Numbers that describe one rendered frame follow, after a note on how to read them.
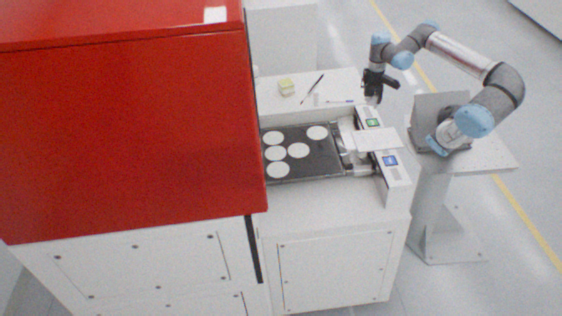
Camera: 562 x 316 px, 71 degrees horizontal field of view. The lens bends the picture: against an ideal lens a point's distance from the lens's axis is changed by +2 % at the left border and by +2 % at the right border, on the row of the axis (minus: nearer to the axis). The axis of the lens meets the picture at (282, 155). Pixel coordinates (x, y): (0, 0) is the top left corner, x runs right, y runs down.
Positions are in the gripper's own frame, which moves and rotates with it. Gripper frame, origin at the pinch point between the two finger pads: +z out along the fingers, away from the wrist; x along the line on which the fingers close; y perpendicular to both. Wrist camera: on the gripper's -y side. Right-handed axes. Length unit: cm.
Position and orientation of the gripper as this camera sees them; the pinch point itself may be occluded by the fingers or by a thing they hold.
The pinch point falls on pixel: (375, 106)
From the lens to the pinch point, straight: 182.1
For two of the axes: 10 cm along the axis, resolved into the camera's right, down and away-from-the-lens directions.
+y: -9.9, 1.0, -0.3
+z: 0.6, 7.2, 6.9
